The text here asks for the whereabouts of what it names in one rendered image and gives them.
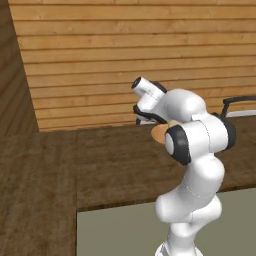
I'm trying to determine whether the black chair with white seat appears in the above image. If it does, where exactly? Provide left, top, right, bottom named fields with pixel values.
left=220, top=95, right=256, bottom=119

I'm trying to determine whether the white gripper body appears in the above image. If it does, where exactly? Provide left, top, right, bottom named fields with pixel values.
left=135, top=113, right=159, bottom=127

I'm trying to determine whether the tan round plate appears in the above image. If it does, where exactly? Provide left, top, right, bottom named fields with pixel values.
left=150, top=122, right=181, bottom=145

